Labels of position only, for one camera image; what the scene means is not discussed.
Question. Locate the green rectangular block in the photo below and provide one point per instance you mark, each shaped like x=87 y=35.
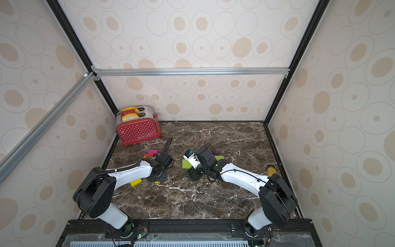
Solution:
x=218 y=157

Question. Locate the silver aluminium rail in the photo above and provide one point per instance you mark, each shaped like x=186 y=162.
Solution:
x=12 y=159
x=192 y=72

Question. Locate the yellow toy bottle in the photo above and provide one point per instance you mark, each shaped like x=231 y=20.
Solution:
x=270 y=170

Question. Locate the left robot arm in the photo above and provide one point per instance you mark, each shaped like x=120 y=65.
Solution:
x=94 y=195

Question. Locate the toy bread slice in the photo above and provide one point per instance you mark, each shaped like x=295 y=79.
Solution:
x=131 y=110
x=130 y=117

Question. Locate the lime green block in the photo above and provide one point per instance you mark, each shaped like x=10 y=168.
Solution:
x=186 y=164

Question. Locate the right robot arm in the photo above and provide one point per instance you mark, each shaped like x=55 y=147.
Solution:
x=277 y=199

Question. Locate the toy bread slice rear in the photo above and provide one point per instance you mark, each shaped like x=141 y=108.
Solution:
x=131 y=110

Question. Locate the silver aluminium rail back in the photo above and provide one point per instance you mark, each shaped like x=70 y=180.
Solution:
x=192 y=72

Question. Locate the toy bread slice front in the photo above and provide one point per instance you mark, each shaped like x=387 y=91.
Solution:
x=130 y=117

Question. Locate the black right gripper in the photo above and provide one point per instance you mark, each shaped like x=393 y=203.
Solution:
x=194 y=172

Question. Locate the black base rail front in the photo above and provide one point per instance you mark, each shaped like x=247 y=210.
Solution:
x=189 y=233

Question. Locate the black corner frame post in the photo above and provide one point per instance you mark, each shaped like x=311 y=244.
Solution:
x=306 y=38
x=81 y=51

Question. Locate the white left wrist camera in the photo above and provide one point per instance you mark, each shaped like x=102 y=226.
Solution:
x=165 y=160

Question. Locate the red polka dot toy toaster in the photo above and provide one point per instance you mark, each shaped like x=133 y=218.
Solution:
x=140 y=130

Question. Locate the black corner frame post left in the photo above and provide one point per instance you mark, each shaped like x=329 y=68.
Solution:
x=81 y=51

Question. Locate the black corner frame post right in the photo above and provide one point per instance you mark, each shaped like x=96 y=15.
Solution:
x=306 y=38

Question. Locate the silver aluminium rail left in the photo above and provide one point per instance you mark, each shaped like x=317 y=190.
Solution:
x=12 y=159

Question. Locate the magenta rectangular block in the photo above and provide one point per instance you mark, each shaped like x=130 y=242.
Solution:
x=154 y=152

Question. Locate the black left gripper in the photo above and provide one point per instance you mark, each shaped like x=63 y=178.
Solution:
x=165 y=177

